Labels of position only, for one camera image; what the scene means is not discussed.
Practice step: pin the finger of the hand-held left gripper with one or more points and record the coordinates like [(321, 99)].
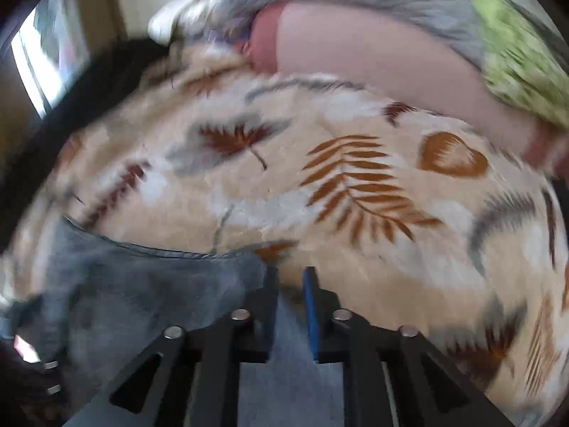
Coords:
[(31, 387)]

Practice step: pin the white cloth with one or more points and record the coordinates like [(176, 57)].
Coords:
[(164, 22)]

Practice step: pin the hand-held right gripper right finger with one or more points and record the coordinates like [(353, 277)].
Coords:
[(311, 316)]

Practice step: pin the pink sofa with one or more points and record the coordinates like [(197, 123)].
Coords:
[(355, 53)]

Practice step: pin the multicoloured cloth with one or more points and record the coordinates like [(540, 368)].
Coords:
[(222, 40)]

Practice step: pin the green patterned cloth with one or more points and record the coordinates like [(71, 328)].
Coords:
[(520, 53)]

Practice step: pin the grey denim jeans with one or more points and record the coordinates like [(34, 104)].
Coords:
[(133, 293)]

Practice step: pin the leaf print fleece blanket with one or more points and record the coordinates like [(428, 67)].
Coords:
[(355, 240)]

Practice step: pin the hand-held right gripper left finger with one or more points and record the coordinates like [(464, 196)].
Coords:
[(267, 316)]

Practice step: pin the window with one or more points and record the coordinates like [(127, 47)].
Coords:
[(44, 62)]

